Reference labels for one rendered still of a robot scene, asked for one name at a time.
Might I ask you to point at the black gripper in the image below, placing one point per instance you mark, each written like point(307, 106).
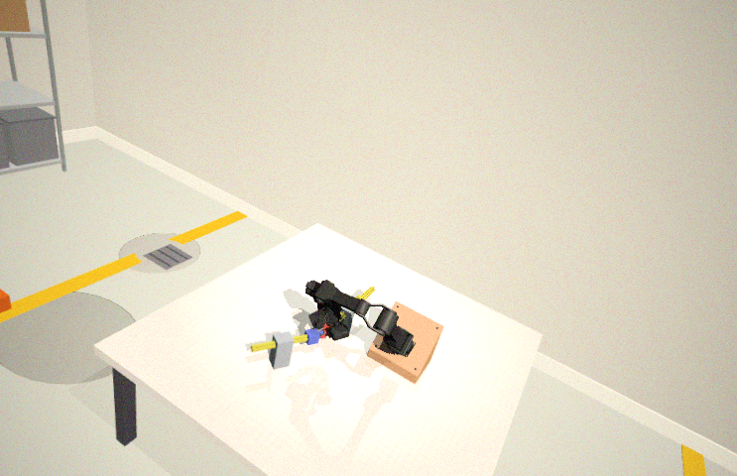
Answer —
point(339, 330)

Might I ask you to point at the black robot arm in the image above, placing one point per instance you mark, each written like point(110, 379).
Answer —
point(399, 340)

